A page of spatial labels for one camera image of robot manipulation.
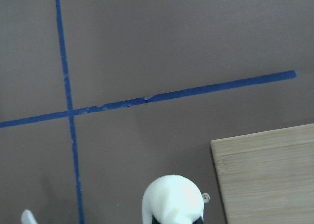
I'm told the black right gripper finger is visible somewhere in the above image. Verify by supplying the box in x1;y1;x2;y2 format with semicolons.
20;209;37;224

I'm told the wooden cutting board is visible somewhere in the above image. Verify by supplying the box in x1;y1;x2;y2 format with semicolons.
211;124;314;224

